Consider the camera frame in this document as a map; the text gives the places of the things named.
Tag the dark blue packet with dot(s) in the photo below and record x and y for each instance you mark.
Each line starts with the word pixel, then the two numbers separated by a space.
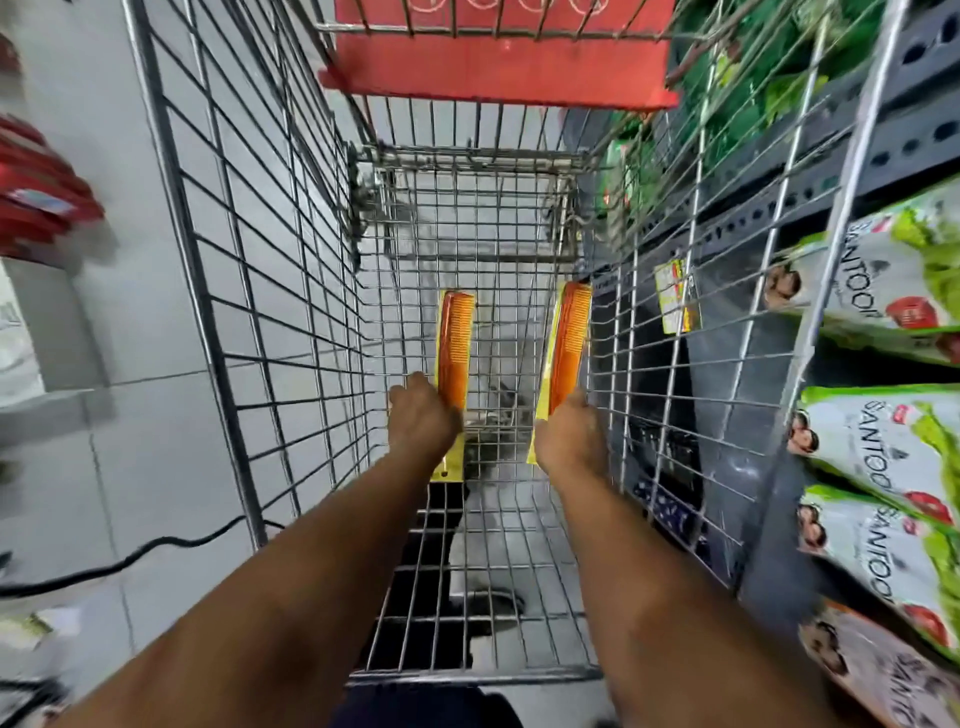
pixel 667 502

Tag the white box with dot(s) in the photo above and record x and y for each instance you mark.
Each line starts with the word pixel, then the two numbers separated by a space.
pixel 41 330

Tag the orange comb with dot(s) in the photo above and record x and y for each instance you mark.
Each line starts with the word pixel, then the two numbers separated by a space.
pixel 568 345
pixel 455 352

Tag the person's left fingers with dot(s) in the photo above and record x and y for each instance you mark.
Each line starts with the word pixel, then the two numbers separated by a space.
pixel 431 394

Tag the person's right forearm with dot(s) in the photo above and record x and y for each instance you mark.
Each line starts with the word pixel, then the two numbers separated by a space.
pixel 667 600

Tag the grey perforated metal shelf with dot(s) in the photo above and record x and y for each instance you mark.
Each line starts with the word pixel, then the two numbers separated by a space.
pixel 911 112

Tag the person's left hand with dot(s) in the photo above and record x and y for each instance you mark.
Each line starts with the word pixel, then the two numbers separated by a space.
pixel 420 420

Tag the person's left forearm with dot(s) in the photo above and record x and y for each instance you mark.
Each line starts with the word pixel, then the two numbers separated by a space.
pixel 285 592

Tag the yellow price tag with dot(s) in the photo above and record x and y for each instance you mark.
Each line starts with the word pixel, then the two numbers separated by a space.
pixel 675 296

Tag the pile of red packets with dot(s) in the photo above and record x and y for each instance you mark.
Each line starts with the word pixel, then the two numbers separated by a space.
pixel 37 195

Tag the red plastic cart seat flap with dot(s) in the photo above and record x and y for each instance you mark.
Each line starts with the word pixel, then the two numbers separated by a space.
pixel 495 71

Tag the person's dark trousers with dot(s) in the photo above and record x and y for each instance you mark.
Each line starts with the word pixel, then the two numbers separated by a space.
pixel 420 709

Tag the pile of green packets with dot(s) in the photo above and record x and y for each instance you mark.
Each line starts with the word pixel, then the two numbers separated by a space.
pixel 757 67

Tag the person's right hand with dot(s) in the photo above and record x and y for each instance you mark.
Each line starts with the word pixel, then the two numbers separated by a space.
pixel 566 442

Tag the person's right fingers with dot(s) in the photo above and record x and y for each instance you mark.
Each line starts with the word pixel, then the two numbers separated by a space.
pixel 574 409

